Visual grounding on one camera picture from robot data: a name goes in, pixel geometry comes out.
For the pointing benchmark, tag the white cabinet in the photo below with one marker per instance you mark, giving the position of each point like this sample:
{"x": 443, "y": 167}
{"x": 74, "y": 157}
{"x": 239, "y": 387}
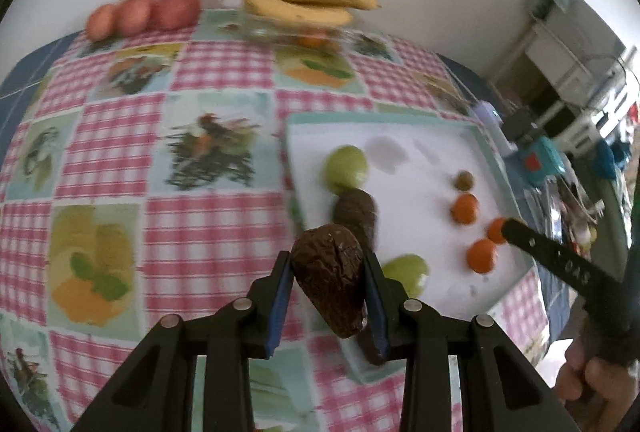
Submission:
{"x": 565, "y": 57}

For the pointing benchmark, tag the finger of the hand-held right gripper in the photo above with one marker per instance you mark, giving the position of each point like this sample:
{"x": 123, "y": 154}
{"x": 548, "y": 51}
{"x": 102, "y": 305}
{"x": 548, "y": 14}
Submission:
{"x": 555, "y": 257}

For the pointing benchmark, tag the black power adapter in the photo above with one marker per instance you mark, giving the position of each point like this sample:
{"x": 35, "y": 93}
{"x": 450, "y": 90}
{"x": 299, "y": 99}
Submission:
{"x": 519, "y": 127}

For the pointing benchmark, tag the teal bag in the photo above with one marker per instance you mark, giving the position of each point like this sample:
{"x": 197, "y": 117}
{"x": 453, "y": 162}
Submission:
{"x": 606, "y": 162}

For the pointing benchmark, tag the large red apple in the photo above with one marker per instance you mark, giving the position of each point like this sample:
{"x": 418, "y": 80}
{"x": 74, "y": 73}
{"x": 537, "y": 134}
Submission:
{"x": 175, "y": 8}

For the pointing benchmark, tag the white lattice plastic chair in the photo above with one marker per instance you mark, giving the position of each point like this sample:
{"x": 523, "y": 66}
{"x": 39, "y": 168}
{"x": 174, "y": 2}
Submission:
{"x": 617, "y": 104}

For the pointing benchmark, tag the clear glass bowl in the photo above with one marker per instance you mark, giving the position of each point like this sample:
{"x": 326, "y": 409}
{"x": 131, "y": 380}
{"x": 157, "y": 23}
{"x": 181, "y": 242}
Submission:
{"x": 270, "y": 31}

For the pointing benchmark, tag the dark brown avocado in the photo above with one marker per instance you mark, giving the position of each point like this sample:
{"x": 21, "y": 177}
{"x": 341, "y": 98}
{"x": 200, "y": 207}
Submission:
{"x": 355, "y": 212}
{"x": 330, "y": 277}

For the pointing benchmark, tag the small brown kiwi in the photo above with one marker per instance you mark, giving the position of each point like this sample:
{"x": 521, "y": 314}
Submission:
{"x": 464, "y": 180}

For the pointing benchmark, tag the orange tangerine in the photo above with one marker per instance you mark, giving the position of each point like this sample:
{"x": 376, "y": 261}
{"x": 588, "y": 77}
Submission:
{"x": 496, "y": 232}
{"x": 465, "y": 209}
{"x": 482, "y": 257}
{"x": 312, "y": 41}

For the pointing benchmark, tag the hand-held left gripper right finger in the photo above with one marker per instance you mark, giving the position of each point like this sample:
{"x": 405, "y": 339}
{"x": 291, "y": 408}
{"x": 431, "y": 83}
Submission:
{"x": 376, "y": 312}

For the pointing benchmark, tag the pink checkered fruit-print tablecloth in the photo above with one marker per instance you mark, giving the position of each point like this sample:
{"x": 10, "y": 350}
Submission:
{"x": 150, "y": 162}

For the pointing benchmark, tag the green apple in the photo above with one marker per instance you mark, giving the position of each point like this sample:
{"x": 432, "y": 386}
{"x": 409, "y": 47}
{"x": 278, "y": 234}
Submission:
{"x": 345, "y": 167}
{"x": 407, "y": 271}

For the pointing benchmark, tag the white tray with teal rim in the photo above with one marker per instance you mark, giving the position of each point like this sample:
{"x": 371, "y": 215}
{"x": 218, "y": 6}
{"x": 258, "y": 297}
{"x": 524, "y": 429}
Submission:
{"x": 425, "y": 217}

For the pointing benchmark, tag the teal lidded box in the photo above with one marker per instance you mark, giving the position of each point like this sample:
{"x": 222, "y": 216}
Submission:
{"x": 540, "y": 159}

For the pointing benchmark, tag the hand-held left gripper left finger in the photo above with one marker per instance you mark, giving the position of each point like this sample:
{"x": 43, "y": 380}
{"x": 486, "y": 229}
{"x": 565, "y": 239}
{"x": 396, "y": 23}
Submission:
{"x": 280, "y": 307}

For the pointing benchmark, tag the person's right hand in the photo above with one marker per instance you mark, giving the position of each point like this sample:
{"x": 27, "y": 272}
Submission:
{"x": 600, "y": 384}

